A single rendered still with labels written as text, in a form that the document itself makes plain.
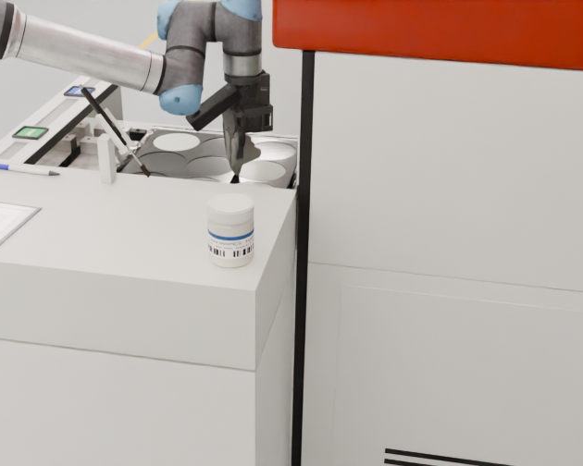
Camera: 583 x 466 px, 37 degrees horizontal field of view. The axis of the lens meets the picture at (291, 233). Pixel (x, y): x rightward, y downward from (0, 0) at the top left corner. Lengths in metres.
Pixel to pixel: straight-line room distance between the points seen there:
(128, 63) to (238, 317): 0.52
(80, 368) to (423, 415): 0.71
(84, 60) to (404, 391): 0.87
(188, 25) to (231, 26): 0.08
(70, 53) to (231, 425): 0.68
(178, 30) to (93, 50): 0.18
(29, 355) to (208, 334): 0.31
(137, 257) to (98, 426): 0.31
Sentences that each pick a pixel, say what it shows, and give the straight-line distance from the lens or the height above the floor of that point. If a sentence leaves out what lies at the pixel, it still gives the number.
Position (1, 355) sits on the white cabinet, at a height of 0.79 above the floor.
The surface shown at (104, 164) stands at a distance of 1.61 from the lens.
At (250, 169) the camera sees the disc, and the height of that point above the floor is 0.90.
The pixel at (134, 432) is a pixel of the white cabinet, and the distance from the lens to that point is 1.51.
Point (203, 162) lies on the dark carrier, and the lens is 1.86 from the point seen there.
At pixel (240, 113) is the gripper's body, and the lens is 1.72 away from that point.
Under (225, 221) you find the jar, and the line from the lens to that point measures 1.30.
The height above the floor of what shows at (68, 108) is 0.96.
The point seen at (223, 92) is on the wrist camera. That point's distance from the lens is 1.73.
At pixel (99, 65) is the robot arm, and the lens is 1.58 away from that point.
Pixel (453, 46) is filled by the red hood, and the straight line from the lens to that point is 1.47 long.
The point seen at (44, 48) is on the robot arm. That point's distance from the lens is 1.56.
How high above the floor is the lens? 1.65
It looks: 28 degrees down
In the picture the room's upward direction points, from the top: 1 degrees clockwise
